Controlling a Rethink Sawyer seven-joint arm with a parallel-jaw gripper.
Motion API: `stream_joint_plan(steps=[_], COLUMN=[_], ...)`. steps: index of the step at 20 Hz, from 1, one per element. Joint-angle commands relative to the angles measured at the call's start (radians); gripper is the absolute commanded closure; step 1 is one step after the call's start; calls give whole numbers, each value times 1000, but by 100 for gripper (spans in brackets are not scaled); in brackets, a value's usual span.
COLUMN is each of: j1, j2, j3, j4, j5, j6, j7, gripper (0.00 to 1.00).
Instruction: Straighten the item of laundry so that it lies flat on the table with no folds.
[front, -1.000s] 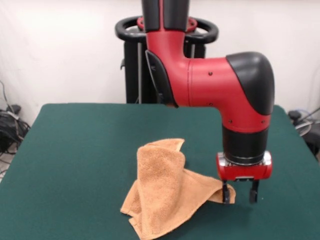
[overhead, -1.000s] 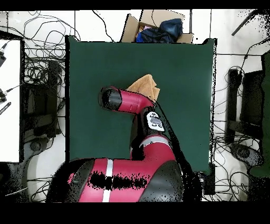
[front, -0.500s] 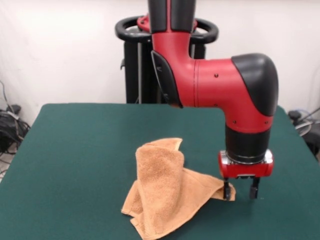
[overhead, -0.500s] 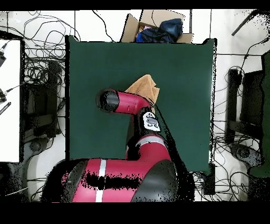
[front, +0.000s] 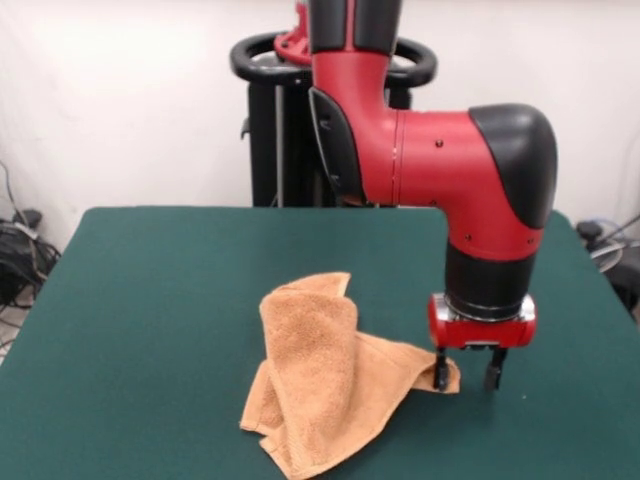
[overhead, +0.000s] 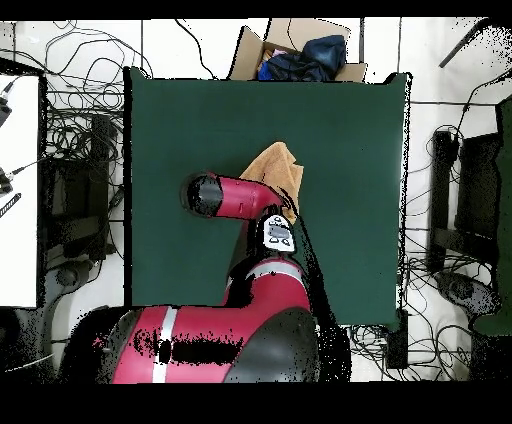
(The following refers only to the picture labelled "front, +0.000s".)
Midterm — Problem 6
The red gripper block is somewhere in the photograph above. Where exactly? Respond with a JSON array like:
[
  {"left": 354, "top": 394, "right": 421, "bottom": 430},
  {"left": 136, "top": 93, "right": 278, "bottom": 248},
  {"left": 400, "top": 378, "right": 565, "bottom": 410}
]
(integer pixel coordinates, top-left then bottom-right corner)
[{"left": 426, "top": 293, "right": 539, "bottom": 392}]

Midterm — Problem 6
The tan terry towel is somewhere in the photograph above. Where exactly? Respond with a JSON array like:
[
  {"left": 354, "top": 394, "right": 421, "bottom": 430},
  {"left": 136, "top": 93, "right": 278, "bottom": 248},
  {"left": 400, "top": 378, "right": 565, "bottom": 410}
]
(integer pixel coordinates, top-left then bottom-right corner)
[{"left": 239, "top": 271, "right": 462, "bottom": 480}]

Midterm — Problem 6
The grey stand base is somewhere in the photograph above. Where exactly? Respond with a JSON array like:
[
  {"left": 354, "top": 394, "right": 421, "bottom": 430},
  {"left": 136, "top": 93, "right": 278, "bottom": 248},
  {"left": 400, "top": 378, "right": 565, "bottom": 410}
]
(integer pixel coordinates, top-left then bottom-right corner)
[{"left": 589, "top": 239, "right": 640, "bottom": 321}]

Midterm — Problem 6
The dark green table cloth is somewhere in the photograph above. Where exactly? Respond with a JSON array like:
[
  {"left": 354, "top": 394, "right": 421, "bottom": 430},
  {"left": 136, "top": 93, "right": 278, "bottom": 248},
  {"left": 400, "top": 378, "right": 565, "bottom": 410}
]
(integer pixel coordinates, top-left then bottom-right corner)
[{"left": 0, "top": 206, "right": 640, "bottom": 480}]

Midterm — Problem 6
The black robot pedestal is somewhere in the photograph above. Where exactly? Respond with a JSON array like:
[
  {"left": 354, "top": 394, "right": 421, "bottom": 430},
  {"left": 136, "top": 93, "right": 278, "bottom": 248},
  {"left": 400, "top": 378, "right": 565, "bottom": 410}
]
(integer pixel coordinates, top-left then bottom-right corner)
[{"left": 229, "top": 32, "right": 439, "bottom": 209}]

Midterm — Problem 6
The black cable tangle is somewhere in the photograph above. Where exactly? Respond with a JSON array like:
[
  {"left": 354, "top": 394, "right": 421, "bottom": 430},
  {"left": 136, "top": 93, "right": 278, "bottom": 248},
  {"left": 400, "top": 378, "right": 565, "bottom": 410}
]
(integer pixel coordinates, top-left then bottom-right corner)
[{"left": 0, "top": 159, "right": 62, "bottom": 351}]

